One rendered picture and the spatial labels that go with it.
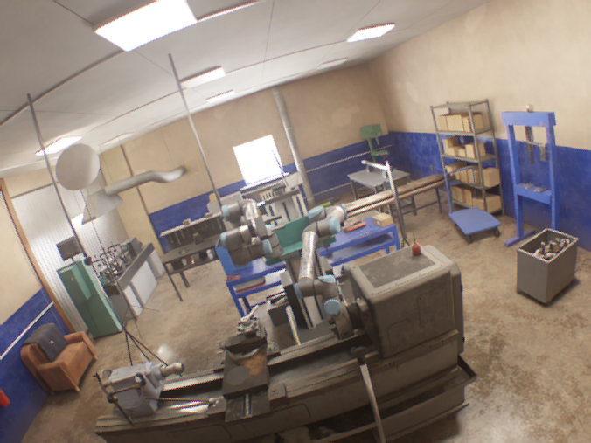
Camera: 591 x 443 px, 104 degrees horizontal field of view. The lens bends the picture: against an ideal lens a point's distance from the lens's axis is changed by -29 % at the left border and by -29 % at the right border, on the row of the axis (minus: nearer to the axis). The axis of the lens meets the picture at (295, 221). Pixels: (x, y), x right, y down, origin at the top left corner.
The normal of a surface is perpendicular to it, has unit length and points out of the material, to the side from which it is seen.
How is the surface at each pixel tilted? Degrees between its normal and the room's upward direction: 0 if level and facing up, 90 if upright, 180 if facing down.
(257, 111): 90
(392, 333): 90
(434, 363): 90
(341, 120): 90
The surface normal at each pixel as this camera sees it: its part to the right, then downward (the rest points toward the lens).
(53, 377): 0.12, 0.27
